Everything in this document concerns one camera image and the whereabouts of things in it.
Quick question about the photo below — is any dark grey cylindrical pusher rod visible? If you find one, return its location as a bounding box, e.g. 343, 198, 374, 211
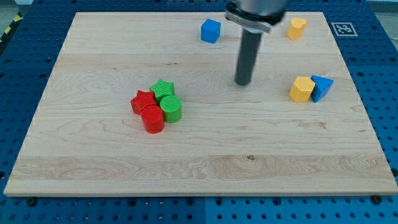
234, 29, 262, 86

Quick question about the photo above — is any blue wooden cube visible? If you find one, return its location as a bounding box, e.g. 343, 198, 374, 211
200, 19, 221, 44

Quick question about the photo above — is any yellow wooden hexagon block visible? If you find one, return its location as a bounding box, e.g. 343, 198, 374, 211
289, 77, 315, 103

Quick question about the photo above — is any yellow wooden heart block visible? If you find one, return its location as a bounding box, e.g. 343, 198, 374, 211
287, 17, 308, 40

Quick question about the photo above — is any blue wooden triangle block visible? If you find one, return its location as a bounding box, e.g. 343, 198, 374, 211
311, 75, 334, 103

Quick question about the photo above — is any white fiducial marker tag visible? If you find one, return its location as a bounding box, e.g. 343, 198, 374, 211
331, 22, 358, 37

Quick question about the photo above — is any green wooden star block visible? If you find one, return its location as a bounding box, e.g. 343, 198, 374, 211
149, 79, 175, 104

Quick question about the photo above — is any green wooden cylinder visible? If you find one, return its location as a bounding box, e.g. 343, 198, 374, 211
160, 95, 182, 123

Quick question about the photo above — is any red wooden star block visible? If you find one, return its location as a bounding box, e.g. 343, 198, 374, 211
130, 90, 157, 115

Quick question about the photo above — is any red wooden cylinder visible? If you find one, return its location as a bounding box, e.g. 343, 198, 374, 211
141, 105, 165, 134

